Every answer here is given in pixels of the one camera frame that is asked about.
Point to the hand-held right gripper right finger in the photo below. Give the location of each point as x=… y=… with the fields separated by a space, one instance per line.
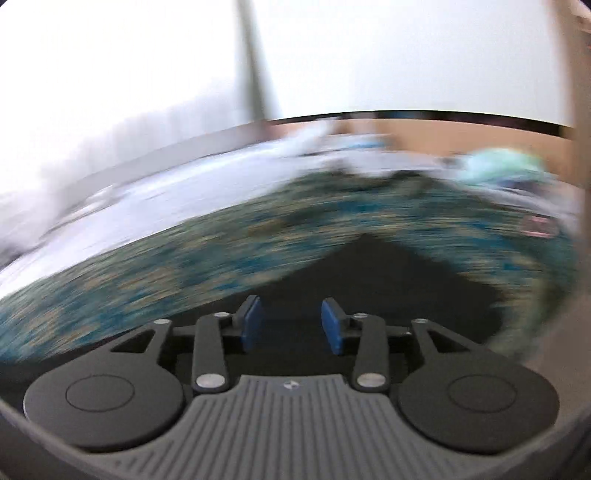
x=331 y=325

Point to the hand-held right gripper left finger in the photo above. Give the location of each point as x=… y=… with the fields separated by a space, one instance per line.
x=251 y=323

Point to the black pants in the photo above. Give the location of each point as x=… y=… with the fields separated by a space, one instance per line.
x=369 y=272

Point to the teal paisley patterned blanket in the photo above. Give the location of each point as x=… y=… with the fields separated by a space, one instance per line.
x=184 y=258

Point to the white bed sheet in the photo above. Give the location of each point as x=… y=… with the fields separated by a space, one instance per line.
x=152 y=198

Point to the white sheer curtain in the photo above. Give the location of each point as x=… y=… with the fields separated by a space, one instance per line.
x=138 y=124

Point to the light teal cloth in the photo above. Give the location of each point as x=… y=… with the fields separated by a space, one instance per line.
x=501 y=168

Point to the grey-green curtain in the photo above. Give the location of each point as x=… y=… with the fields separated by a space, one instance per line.
x=254 y=60

